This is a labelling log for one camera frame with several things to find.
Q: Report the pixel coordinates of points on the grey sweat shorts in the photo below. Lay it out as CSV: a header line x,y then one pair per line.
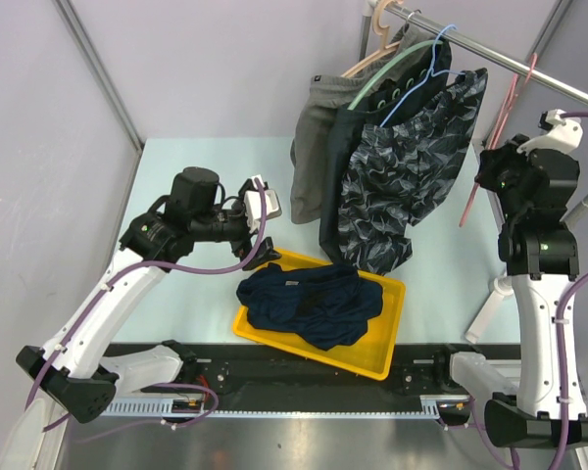
x,y
327,93

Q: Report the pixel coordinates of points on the wooden hanger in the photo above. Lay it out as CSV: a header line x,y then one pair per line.
x,y
371,22

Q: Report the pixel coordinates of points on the pink wire hanger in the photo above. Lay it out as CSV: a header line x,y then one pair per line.
x,y
492,140

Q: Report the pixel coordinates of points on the green hanger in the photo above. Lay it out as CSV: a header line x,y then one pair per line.
x,y
386,68

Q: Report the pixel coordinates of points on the blue wire hanger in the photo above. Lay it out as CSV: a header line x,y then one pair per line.
x,y
430,73

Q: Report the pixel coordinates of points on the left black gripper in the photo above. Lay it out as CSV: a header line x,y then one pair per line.
x,y
239,246

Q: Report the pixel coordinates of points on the yellow plastic tray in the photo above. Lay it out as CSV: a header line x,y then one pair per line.
x,y
369,357

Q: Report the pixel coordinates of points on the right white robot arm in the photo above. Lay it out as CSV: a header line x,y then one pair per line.
x,y
541,257

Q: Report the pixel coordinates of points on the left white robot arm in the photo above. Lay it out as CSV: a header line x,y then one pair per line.
x,y
71,367

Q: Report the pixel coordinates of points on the leaf patterned shorts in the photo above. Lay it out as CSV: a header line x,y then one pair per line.
x,y
400,174

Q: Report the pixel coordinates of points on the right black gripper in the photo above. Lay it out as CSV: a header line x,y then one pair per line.
x,y
493,160

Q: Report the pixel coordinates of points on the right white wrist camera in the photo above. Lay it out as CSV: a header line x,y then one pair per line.
x,y
562,134

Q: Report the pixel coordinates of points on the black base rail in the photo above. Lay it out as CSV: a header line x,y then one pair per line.
x,y
264,382

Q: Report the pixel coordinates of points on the metal clothes rail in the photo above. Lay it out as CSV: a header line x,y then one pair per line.
x,y
491,55

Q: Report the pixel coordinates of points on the navy blue shorts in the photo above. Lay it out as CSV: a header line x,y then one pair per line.
x,y
326,306

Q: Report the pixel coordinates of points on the dark teal shorts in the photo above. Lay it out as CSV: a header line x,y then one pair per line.
x,y
346,133

